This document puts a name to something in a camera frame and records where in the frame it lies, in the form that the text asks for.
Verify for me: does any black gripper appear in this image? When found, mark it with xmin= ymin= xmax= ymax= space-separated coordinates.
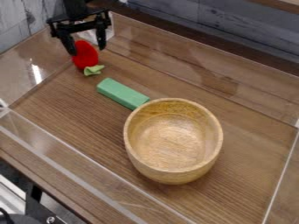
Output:
xmin=47 ymin=8 xmax=113 ymax=56

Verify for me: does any red plush strawberry toy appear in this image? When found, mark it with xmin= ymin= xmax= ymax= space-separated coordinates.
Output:
xmin=73 ymin=40 xmax=105 ymax=76

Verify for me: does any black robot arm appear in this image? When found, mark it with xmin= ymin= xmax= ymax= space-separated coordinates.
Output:
xmin=47 ymin=0 xmax=113 ymax=56

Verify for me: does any green rectangular block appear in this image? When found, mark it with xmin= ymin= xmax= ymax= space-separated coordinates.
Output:
xmin=98 ymin=78 xmax=150 ymax=110

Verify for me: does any wooden bowl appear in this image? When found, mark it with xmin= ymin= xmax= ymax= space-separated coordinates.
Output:
xmin=123 ymin=98 xmax=223 ymax=185

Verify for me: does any clear acrylic tray enclosure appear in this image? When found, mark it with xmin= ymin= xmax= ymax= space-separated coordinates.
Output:
xmin=0 ymin=16 xmax=299 ymax=224

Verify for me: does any black metal bracket with bolt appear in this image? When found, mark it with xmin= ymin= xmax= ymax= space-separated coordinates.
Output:
xmin=24 ymin=185 xmax=67 ymax=224

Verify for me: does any black cable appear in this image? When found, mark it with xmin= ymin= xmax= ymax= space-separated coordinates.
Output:
xmin=0 ymin=206 xmax=15 ymax=224

